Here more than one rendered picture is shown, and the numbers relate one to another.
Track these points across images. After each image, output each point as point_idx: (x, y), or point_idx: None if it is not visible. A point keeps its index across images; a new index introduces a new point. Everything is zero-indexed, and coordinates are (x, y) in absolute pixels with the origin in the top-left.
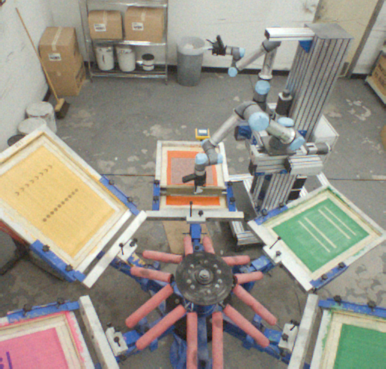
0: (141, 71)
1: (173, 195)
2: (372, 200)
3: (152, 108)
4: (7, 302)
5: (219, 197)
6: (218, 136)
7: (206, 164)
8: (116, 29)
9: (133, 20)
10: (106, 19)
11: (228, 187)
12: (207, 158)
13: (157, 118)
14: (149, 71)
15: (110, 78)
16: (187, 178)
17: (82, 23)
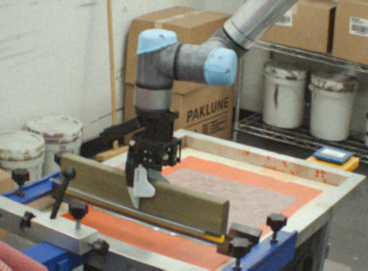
0: (364, 159)
1: (74, 193)
2: None
3: (337, 221)
4: None
5: (227, 263)
6: (245, 9)
7: (163, 63)
8: (315, 28)
9: (354, 13)
10: (298, 2)
11: (272, 239)
12: (176, 44)
13: (333, 241)
14: None
15: (283, 152)
16: (115, 125)
17: (245, 1)
